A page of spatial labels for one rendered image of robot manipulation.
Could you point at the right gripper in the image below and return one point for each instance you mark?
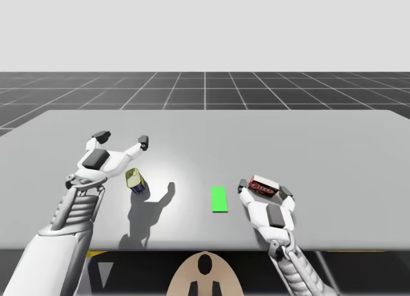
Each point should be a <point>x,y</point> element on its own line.
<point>272,217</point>

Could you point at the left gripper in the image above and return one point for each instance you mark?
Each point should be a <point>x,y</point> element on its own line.
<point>99,164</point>

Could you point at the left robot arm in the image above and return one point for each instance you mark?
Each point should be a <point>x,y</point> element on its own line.
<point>61,241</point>

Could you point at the red and white carton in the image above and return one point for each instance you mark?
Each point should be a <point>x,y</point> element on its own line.
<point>263,185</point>

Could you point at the green and blue rectangular can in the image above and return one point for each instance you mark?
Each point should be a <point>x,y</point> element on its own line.
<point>136,181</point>

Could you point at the green pad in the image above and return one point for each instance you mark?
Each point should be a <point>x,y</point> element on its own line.
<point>219,199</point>

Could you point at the tan robot part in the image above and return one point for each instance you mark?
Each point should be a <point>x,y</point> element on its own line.
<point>205,276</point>

